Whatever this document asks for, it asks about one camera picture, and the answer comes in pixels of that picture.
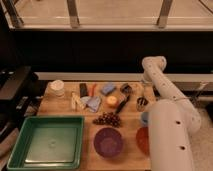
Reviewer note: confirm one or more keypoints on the black fork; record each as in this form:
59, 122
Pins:
121, 105

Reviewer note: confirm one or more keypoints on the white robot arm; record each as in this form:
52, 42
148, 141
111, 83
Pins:
171, 120

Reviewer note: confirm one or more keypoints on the small blue cup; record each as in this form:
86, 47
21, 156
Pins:
144, 118

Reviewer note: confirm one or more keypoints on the blue sponge block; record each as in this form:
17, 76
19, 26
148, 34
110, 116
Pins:
108, 88

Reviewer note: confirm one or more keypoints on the orange carrot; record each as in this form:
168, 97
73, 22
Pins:
92, 90

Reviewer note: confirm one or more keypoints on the orange round fruit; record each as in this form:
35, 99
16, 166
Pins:
112, 101

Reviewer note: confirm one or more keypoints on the dark small container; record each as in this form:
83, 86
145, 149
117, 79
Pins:
126, 88

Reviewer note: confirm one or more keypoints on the blue cloth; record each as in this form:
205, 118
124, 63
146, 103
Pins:
92, 103

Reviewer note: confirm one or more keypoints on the black rectangular block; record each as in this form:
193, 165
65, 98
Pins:
83, 90

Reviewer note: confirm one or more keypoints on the wooden cutting board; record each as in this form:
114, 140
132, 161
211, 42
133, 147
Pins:
131, 158

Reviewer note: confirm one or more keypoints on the bunch of dark grapes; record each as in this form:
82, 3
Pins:
108, 119

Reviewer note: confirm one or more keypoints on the beige wooden pieces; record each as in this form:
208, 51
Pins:
76, 102

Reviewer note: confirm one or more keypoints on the purple bowl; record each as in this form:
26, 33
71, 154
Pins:
108, 142

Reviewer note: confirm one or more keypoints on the red bowl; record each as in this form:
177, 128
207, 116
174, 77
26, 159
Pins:
142, 140

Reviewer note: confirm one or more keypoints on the green plastic tray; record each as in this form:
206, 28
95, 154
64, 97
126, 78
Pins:
48, 143

